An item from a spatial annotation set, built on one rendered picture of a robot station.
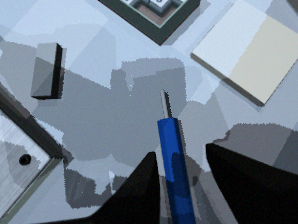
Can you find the blue stylus with grey tip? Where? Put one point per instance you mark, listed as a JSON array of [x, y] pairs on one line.
[[175, 168]]

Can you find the dark grey keyboard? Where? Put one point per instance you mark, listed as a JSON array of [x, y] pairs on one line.
[[156, 19]]

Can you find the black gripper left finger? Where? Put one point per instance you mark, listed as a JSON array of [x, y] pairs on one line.
[[136, 201]]

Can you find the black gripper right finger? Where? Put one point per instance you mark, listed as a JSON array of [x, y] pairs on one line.
[[256, 192]]

